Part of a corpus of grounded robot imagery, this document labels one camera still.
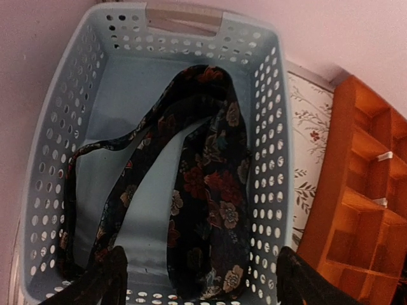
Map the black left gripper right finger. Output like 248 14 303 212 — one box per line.
277 246 359 305

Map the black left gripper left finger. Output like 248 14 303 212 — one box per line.
47 246 128 305

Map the floral patterned tablecloth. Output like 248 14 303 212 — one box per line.
287 64 334 250

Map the orange wooden divider tray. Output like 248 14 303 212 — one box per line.
298 76 406 304

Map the light blue plastic basket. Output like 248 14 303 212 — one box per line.
19 3 294 304

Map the dark floral necktie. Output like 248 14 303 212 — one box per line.
57 65 251 301

